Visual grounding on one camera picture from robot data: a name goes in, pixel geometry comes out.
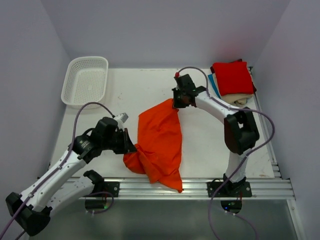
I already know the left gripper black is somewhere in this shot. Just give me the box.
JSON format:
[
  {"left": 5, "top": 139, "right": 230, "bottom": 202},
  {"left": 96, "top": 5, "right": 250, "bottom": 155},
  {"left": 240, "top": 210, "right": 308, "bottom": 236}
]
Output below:
[{"left": 102, "top": 127, "right": 137, "bottom": 154}]

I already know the orange t shirt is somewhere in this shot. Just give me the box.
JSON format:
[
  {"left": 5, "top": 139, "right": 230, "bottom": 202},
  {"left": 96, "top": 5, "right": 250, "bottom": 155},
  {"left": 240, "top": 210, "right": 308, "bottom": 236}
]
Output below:
[{"left": 123, "top": 98, "right": 183, "bottom": 193}]

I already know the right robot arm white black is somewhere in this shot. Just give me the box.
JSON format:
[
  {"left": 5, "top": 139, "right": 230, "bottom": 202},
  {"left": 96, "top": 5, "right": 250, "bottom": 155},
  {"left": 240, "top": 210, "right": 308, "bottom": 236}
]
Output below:
[{"left": 172, "top": 72, "right": 260, "bottom": 197}]

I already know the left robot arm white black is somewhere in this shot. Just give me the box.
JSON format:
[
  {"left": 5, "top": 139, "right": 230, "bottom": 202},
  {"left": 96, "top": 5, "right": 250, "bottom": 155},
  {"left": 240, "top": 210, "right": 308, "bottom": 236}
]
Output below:
[{"left": 5, "top": 113, "right": 137, "bottom": 236}]

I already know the folded blue t shirt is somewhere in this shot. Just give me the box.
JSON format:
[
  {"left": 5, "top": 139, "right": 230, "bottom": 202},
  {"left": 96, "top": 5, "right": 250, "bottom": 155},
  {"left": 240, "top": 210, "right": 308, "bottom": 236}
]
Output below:
[{"left": 208, "top": 73, "right": 221, "bottom": 99}]

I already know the folded beige t shirt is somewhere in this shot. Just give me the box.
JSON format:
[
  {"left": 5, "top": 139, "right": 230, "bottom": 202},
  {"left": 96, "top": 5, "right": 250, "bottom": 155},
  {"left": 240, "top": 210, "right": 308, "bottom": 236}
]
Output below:
[{"left": 221, "top": 93, "right": 253, "bottom": 107}]

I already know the folded dark red t shirt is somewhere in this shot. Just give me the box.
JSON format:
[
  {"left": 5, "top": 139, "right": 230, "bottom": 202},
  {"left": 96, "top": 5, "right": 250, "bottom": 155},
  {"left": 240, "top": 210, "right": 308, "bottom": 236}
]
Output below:
[{"left": 232, "top": 58, "right": 257, "bottom": 94}]

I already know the white plastic basket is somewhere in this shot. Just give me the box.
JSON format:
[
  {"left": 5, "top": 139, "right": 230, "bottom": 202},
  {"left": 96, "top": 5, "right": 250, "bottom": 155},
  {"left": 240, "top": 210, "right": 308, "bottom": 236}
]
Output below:
[{"left": 61, "top": 56, "right": 109, "bottom": 109}]

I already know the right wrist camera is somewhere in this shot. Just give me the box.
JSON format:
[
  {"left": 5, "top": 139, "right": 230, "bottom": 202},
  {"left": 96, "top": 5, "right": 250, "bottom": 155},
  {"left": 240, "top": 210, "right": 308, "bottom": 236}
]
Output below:
[{"left": 174, "top": 72, "right": 195, "bottom": 89}]

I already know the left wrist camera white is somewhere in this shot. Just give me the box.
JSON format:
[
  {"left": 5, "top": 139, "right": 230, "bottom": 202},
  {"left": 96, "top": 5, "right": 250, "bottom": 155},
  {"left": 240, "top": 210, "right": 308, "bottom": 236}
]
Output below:
[{"left": 113, "top": 112, "right": 129, "bottom": 124}]

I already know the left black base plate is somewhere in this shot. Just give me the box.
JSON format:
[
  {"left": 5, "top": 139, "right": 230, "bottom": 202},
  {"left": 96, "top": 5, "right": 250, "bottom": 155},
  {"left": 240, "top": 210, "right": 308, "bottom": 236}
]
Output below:
[{"left": 87, "top": 181, "right": 120, "bottom": 198}]

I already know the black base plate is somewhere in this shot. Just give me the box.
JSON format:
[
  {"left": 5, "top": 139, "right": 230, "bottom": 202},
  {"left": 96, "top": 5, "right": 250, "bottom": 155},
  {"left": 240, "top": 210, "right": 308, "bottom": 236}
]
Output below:
[
  {"left": 206, "top": 181, "right": 253, "bottom": 198},
  {"left": 87, "top": 181, "right": 120, "bottom": 198}
]

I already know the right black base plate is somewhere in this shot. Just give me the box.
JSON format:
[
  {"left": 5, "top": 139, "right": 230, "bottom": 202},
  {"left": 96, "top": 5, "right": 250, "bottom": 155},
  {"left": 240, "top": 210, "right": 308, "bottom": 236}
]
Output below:
[{"left": 206, "top": 181, "right": 253, "bottom": 198}]

